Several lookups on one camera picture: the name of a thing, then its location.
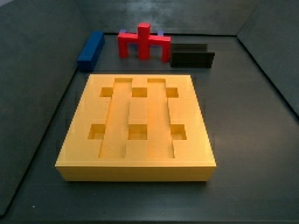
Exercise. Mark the yellow slotted board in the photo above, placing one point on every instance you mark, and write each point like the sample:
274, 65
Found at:
136, 131

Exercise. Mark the black angle bracket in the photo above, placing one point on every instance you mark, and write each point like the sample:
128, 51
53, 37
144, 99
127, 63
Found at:
191, 55

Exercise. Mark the purple three-pronged block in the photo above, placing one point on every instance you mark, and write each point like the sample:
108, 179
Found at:
160, 32

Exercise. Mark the blue rectangular block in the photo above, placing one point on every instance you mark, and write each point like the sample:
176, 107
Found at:
88, 56

